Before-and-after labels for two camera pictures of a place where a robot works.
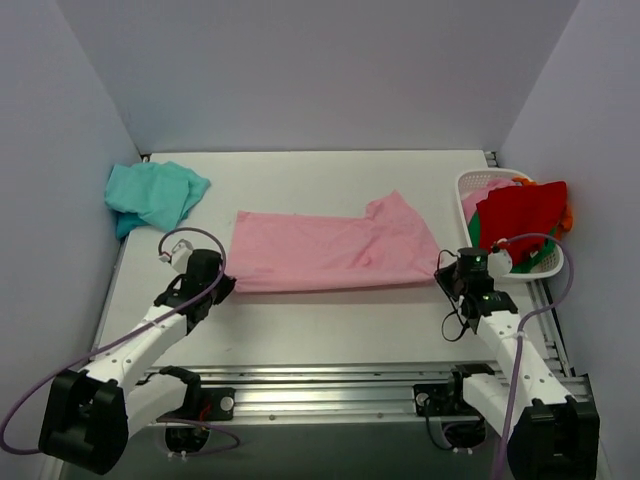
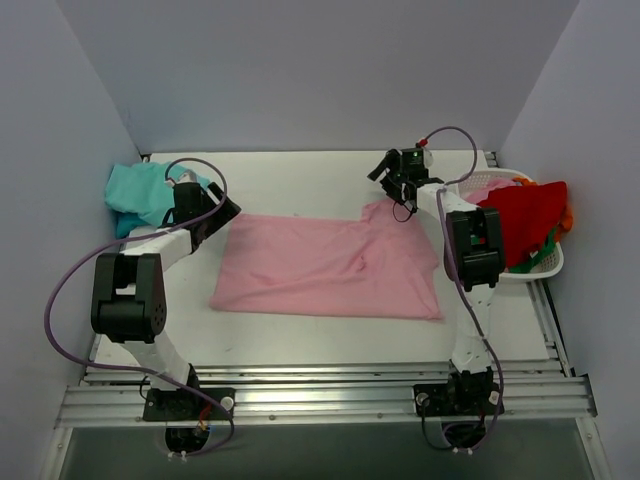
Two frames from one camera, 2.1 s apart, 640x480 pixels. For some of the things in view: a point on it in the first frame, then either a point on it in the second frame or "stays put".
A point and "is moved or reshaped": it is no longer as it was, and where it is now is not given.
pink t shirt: x=389 y=245 is moved or reshaped
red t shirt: x=521 y=218 stays put
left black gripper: x=220 y=288 to x=213 y=216
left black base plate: x=216 y=404 stays put
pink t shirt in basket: x=470 y=201 stays put
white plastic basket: x=470 y=177 stays put
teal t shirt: x=151 y=193 stays put
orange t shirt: x=566 y=223 stays put
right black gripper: x=447 y=278 to x=392 y=170
